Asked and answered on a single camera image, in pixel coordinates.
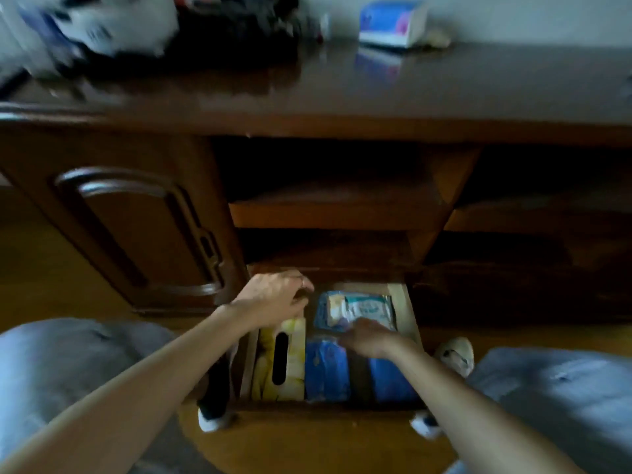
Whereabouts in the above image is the person's right hand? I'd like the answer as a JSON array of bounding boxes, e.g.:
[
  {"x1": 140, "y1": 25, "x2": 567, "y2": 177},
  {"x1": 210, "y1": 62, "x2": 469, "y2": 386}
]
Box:
[{"x1": 338, "y1": 318, "x2": 411, "y2": 361}]

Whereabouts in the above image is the person's left hand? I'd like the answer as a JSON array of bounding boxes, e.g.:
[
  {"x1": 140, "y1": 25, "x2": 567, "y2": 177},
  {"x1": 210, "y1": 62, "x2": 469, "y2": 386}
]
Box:
[{"x1": 229, "y1": 270, "x2": 315, "y2": 331}]

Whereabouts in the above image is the person's left forearm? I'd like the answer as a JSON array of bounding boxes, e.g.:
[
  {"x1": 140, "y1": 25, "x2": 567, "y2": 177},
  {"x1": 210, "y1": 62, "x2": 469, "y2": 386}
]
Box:
[{"x1": 0, "y1": 303, "x2": 257, "y2": 474}]

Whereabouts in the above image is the person's right forearm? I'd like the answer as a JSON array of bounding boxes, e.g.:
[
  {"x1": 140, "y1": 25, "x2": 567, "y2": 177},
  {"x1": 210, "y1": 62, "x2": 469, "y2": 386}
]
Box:
[{"x1": 387, "y1": 340, "x2": 573, "y2": 474}]

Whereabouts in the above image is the light blue wipes packet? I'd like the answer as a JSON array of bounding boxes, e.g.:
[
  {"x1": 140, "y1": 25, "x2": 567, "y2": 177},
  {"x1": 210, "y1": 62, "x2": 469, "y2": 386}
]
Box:
[{"x1": 313, "y1": 291, "x2": 399, "y2": 335}]

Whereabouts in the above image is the dark blue packet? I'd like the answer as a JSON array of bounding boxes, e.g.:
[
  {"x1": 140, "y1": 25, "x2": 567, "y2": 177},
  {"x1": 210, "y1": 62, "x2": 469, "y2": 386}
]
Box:
[
  {"x1": 367, "y1": 356, "x2": 421, "y2": 403},
  {"x1": 304, "y1": 335, "x2": 352, "y2": 403}
]

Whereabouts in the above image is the wooden drawer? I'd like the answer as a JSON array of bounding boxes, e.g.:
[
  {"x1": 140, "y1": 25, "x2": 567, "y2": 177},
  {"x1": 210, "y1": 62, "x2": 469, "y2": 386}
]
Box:
[{"x1": 239, "y1": 264, "x2": 429, "y2": 413}]

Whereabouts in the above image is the yellow tissue box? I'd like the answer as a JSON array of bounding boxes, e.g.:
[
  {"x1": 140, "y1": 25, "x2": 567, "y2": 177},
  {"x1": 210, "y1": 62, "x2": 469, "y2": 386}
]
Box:
[{"x1": 251, "y1": 318, "x2": 307, "y2": 402}]

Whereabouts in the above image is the person's right black shoe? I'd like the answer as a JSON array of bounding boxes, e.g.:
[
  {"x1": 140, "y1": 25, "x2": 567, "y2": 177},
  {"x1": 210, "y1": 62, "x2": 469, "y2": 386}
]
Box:
[{"x1": 410, "y1": 337, "x2": 476, "y2": 440}]

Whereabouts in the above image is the person's black shoe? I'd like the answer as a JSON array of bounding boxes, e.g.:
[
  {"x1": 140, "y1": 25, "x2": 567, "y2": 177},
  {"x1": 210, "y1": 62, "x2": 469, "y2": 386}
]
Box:
[
  {"x1": 197, "y1": 346, "x2": 239, "y2": 433},
  {"x1": 410, "y1": 337, "x2": 476, "y2": 440}
]

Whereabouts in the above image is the person's left black shoe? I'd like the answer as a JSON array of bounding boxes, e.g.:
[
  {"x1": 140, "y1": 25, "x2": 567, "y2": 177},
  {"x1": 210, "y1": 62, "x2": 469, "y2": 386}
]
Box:
[{"x1": 197, "y1": 346, "x2": 239, "y2": 433}]

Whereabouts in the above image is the brown cabinet door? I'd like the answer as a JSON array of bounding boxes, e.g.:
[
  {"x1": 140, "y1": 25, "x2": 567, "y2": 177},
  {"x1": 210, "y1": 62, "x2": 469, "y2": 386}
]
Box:
[{"x1": 52, "y1": 166, "x2": 226, "y2": 298}]

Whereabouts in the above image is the dark brown wooden cabinet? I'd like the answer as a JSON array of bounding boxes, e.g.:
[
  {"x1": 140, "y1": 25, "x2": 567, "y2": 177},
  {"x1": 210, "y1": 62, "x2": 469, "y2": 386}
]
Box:
[{"x1": 0, "y1": 40, "x2": 632, "y2": 336}]

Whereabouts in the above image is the person's right leg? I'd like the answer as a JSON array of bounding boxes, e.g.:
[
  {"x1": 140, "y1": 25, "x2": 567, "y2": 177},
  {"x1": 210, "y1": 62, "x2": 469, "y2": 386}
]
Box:
[{"x1": 443, "y1": 347, "x2": 632, "y2": 474}]

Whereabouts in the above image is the person's leg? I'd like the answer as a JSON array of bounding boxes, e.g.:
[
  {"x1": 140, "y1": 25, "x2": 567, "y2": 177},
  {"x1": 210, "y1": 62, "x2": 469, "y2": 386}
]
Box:
[
  {"x1": 443, "y1": 347, "x2": 632, "y2": 474},
  {"x1": 0, "y1": 318, "x2": 224, "y2": 474}
]

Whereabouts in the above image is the person's left leg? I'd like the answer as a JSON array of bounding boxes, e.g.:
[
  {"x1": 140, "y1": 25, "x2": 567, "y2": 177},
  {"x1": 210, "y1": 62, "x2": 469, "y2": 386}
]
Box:
[{"x1": 0, "y1": 318, "x2": 224, "y2": 474}]

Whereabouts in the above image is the black bag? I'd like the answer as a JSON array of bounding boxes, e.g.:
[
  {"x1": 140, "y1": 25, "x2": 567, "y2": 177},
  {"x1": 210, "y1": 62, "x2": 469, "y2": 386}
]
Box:
[{"x1": 165, "y1": 0, "x2": 318, "y2": 62}]

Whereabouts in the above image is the white and blue tissue box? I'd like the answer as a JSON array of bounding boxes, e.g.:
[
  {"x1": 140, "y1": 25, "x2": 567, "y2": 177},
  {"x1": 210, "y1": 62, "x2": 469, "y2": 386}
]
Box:
[{"x1": 357, "y1": 0, "x2": 430, "y2": 49}]

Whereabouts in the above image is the white plastic bag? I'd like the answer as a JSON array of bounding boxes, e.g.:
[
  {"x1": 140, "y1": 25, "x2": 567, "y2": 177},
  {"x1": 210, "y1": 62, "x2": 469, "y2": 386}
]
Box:
[{"x1": 62, "y1": 0, "x2": 179, "y2": 58}]

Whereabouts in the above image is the clear plastic bag blue print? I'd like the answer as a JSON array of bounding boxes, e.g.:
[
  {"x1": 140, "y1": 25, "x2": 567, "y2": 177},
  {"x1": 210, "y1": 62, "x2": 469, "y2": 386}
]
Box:
[{"x1": 0, "y1": 0, "x2": 87, "y2": 80}]

